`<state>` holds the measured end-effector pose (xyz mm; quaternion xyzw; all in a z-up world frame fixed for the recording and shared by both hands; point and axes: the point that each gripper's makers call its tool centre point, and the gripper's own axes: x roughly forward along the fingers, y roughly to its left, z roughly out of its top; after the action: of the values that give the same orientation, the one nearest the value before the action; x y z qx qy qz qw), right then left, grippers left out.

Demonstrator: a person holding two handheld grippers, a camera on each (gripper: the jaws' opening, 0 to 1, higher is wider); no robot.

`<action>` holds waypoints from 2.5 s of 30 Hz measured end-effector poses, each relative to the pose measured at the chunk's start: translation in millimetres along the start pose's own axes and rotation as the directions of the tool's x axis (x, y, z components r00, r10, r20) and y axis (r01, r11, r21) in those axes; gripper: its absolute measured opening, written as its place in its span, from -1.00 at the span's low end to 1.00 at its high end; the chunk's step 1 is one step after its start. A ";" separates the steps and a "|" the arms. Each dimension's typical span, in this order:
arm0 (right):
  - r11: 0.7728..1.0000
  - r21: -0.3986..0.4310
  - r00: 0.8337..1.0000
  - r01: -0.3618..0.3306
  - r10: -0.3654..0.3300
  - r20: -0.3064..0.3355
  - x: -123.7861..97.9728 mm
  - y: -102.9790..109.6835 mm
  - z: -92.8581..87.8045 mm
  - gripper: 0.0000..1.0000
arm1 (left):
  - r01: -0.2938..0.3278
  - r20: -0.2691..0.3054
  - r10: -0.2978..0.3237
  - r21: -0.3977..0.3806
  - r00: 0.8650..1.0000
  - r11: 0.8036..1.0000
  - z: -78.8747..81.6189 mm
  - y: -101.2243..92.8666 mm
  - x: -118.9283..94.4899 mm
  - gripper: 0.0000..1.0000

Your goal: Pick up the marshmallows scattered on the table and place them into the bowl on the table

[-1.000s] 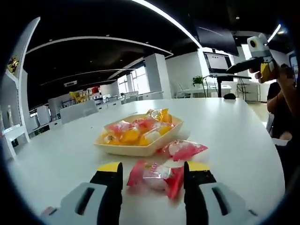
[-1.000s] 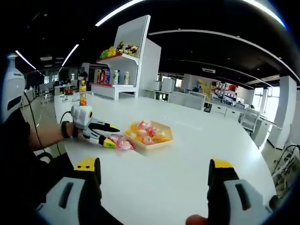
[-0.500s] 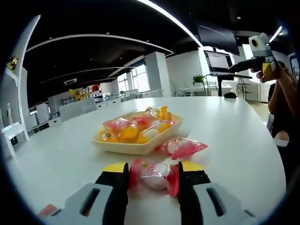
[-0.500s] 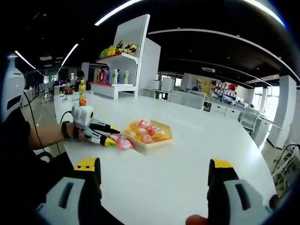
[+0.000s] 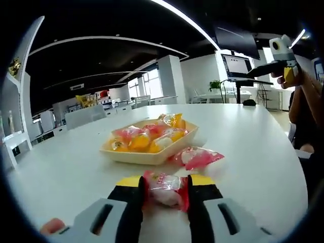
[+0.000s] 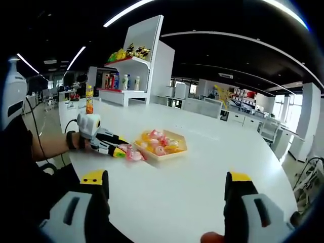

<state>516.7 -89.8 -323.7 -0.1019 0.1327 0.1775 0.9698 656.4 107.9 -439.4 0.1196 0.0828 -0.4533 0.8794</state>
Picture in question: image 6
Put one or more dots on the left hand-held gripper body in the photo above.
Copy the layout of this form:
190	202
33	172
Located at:
88	125

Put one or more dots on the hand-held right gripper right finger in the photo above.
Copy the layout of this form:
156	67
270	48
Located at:
235	205

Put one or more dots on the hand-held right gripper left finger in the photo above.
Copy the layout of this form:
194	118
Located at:
97	207

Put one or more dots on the pink marshmallow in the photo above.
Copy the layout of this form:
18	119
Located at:
124	147
135	155

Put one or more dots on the pile of marshmallows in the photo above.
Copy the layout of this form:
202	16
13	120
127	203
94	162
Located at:
159	149

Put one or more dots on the cream hexagonal bowl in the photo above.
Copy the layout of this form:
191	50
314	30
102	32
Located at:
172	156

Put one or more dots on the person's left hand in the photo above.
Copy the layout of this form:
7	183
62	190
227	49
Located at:
83	145

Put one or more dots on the person's right hand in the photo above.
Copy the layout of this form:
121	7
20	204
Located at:
212	238

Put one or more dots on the black wristband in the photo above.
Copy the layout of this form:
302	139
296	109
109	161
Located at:
71	140

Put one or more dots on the orange juice bottle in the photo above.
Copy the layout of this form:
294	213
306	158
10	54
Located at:
89	98

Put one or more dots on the small red object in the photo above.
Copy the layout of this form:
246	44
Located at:
74	96

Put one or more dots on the red snack packages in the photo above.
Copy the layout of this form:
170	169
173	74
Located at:
107	81

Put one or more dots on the white table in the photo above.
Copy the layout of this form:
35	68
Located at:
189	182

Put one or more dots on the blue drink bottle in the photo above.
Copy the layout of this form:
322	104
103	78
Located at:
117	80

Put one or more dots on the white green drink bottle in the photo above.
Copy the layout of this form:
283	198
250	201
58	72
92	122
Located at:
124	81
137	83

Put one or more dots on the straight ceiling light strip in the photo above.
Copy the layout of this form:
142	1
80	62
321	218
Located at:
76	58
126	14
28	63

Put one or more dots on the small white appliance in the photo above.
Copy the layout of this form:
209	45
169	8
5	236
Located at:
169	91

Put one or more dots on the person in black shirt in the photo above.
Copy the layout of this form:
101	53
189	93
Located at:
25	197

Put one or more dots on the yellow green snack bag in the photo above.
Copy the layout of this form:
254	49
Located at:
116	54

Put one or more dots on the white window side desks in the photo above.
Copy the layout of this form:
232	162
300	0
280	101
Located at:
286	141

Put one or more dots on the white mini fridge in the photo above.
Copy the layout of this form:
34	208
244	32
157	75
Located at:
181	91

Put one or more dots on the white worn device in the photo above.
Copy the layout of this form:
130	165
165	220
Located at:
14	88

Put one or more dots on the white drawer cabinets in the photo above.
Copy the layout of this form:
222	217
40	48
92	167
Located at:
243	120

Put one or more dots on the black yellow snack bag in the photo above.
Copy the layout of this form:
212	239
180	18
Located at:
143	51
130	49

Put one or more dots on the white display shelf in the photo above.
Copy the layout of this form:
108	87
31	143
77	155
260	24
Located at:
141	33

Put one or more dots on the row of white red boxes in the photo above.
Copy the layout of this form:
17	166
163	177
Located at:
243	95

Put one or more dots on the ceiling air conditioner vent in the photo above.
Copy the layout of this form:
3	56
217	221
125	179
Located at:
225	75

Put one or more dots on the curved ceiling light strip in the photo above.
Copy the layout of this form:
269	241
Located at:
291	13

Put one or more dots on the yellow frame structure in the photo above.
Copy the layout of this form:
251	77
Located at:
222	95

